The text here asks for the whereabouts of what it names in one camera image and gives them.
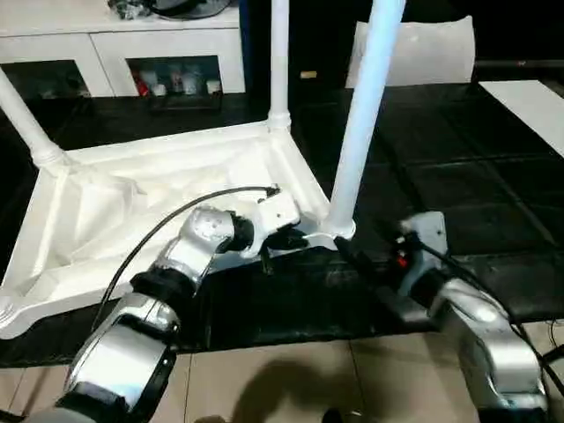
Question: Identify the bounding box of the black rod with red mark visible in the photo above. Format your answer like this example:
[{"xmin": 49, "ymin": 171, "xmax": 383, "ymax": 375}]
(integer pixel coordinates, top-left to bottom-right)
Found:
[{"xmin": 472, "ymin": 58, "xmax": 564, "ymax": 68}]

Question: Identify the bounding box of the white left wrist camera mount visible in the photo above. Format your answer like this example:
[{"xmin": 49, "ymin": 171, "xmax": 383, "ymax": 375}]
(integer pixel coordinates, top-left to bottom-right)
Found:
[{"xmin": 243, "ymin": 190, "xmax": 304, "ymax": 260}]

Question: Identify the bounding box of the white flat board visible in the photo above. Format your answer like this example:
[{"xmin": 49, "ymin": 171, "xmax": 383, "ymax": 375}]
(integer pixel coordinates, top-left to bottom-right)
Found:
[{"xmin": 477, "ymin": 78, "xmax": 564, "ymax": 159}]

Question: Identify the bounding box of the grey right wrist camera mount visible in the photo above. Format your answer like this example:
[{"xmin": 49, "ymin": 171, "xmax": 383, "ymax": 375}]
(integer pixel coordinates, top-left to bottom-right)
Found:
[{"xmin": 397, "ymin": 209, "xmax": 448, "ymax": 293}]

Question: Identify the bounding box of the black cabinet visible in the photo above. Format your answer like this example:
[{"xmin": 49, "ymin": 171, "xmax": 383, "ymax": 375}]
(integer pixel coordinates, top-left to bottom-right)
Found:
[{"xmin": 240, "ymin": 0, "xmax": 367, "ymax": 129}]

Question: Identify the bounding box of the white cabinet with glass doors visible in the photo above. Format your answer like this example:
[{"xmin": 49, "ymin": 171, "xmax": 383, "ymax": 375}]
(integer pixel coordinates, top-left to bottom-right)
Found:
[{"xmin": 0, "ymin": 0, "xmax": 247, "ymax": 99}]

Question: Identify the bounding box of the dark helmet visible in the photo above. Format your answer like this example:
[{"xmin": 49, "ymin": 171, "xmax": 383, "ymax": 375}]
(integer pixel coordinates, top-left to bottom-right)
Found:
[{"xmin": 152, "ymin": 0, "xmax": 231, "ymax": 22}]

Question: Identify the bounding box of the white plastic table top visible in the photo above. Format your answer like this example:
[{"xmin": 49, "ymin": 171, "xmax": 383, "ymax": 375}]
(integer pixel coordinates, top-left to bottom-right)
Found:
[{"xmin": 0, "ymin": 122, "xmax": 359, "ymax": 341}]

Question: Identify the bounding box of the white plastic seat panel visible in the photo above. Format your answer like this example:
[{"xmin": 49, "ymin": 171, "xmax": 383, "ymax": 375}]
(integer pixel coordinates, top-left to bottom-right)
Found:
[{"xmin": 345, "ymin": 14, "xmax": 478, "ymax": 90}]

